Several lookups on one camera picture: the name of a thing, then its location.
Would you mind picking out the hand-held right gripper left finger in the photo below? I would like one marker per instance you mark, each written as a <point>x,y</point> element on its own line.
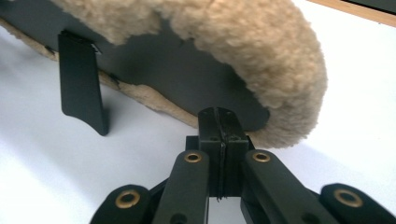
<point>209,140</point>

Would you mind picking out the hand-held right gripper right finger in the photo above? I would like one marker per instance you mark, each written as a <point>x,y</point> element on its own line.
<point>235,140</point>

